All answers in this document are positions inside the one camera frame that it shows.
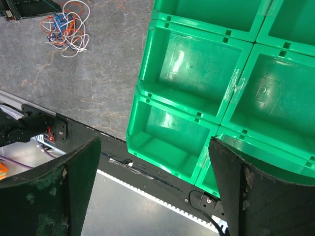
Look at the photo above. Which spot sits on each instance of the green compartment bin tray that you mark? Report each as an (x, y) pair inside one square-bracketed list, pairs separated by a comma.
[(241, 70)]

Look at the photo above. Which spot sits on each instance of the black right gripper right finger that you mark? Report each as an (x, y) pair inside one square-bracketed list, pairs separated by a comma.
[(261, 199)]

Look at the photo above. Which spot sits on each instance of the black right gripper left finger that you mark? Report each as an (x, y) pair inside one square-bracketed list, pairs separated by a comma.
[(52, 198)]

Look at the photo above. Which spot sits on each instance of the white slotted cable duct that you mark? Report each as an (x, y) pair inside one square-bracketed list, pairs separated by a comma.
[(156, 193)]

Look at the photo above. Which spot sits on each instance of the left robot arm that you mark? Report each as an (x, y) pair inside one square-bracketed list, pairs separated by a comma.
[(21, 130)]

